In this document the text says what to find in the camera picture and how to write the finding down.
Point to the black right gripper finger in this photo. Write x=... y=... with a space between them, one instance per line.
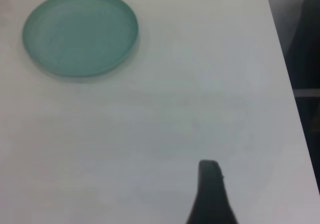
x=211 y=196

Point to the green round plate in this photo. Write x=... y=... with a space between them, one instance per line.
x=80 y=34

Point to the dark furniture beside table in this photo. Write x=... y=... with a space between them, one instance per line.
x=307 y=46

